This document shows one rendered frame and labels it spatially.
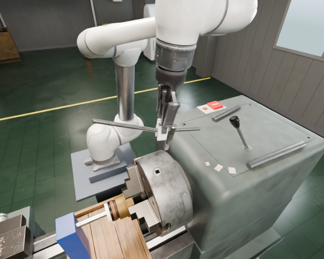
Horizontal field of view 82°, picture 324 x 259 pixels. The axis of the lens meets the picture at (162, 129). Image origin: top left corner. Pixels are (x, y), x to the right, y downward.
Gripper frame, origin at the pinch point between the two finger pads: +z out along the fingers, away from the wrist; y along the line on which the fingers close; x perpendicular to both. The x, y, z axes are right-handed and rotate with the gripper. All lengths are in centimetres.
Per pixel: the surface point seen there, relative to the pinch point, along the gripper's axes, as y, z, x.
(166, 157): -2.3, 16.6, 4.7
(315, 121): -107, 107, 287
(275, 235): 20, 77, 77
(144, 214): 11.7, 29.4, -5.9
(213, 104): -30, 13, 38
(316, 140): 6, 8, 65
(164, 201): 12.7, 20.5, 0.0
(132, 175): -1.7, 23.9, -8.4
